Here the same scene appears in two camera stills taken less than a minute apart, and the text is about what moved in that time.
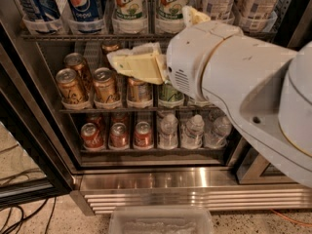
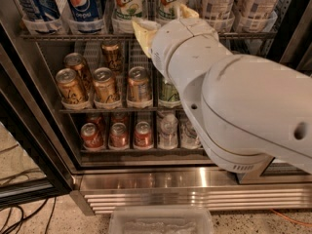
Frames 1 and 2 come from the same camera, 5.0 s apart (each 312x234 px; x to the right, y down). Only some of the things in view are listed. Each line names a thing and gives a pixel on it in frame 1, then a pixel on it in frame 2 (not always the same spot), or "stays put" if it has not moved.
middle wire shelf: [144, 110] stays put
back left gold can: [76, 60] stays put
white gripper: [191, 54] → [177, 36]
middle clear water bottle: [192, 133] stays put
